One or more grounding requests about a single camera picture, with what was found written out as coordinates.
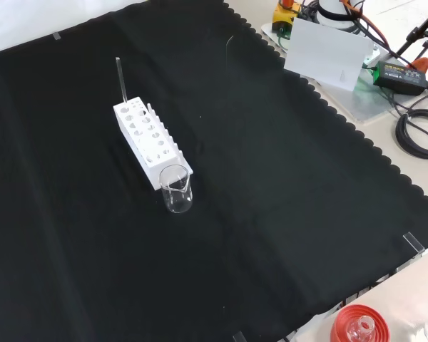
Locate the white test tube rack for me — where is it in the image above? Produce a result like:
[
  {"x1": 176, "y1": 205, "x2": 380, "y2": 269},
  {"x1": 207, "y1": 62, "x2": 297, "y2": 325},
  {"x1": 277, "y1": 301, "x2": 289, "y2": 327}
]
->
[{"x1": 113, "y1": 96, "x2": 195, "y2": 192}]

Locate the small clear glass beaker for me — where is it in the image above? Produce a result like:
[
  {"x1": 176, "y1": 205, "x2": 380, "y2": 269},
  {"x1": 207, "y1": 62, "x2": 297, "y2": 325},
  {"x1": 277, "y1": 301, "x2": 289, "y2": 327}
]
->
[{"x1": 158, "y1": 163, "x2": 195, "y2": 214}]

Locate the black bench cloth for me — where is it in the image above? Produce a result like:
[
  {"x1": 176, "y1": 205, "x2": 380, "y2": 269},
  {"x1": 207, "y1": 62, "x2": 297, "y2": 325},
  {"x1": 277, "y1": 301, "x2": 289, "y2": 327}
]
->
[{"x1": 0, "y1": 0, "x2": 428, "y2": 342}]

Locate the pale board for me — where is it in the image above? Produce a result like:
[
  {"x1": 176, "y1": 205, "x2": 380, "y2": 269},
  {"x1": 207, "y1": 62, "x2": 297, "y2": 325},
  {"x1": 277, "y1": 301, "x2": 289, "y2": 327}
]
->
[{"x1": 283, "y1": 16, "x2": 375, "y2": 92}]

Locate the yellow stop button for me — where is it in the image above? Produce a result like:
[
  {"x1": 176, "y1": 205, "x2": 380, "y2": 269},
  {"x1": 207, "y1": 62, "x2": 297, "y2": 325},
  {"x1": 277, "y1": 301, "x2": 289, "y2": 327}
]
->
[{"x1": 272, "y1": 0, "x2": 302, "y2": 33}]

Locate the red ribbed funnel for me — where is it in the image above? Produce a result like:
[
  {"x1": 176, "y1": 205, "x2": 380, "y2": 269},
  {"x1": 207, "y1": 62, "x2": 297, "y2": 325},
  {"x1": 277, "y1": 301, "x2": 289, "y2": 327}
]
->
[{"x1": 329, "y1": 303, "x2": 392, "y2": 342}]

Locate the black power adapter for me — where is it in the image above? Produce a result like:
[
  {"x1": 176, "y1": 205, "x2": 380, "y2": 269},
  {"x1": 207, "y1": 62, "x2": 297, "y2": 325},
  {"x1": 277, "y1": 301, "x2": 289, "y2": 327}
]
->
[{"x1": 372, "y1": 60, "x2": 428, "y2": 96}]

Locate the small clear glass flask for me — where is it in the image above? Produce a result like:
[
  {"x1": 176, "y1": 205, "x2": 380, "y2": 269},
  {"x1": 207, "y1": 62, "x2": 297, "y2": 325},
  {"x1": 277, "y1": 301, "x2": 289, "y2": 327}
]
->
[{"x1": 347, "y1": 316, "x2": 377, "y2": 342}]

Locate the black tripod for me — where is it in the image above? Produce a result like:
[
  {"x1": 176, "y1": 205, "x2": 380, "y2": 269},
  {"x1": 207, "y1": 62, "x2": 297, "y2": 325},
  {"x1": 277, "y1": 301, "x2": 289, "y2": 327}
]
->
[{"x1": 395, "y1": 3, "x2": 428, "y2": 58}]

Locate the metal base plate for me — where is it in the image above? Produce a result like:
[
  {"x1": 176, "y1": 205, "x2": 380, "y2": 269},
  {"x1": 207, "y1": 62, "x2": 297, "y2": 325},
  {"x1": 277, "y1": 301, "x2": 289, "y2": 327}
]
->
[{"x1": 260, "y1": 21, "x2": 408, "y2": 124}]

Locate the coiled black cable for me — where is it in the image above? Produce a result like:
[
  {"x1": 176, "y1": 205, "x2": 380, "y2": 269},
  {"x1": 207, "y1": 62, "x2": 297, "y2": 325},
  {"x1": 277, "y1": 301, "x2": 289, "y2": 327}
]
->
[{"x1": 394, "y1": 109, "x2": 428, "y2": 160}]

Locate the thin black adapter cable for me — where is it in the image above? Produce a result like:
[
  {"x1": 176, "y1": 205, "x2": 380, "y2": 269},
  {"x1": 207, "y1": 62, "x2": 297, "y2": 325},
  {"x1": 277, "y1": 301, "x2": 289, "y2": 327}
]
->
[{"x1": 387, "y1": 84, "x2": 428, "y2": 119}]

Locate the orange cable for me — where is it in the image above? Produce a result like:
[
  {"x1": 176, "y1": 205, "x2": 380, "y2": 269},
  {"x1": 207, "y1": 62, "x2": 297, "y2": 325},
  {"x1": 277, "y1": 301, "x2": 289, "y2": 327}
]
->
[{"x1": 338, "y1": 0, "x2": 417, "y2": 69}]

